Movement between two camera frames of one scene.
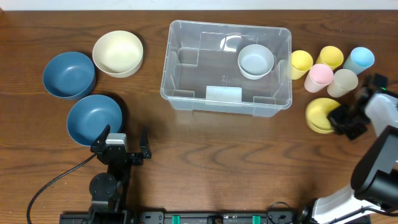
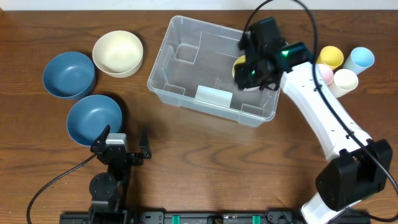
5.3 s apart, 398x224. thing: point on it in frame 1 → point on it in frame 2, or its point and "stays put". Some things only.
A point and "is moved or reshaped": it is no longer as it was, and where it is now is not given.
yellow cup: [331, 56] stays put
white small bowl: [254, 77] is moved or reshaped
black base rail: [143, 217] stays put
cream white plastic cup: [344, 81] stays put
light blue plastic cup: [359, 59] stays put
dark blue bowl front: [89, 116] stays put
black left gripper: [136, 160] stays put
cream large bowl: [118, 53] stays put
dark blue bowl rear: [69, 75] stays put
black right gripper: [349, 133] → [242, 73]
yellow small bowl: [316, 114] is moved or reshaped
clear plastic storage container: [227, 69] is moved or reshaped
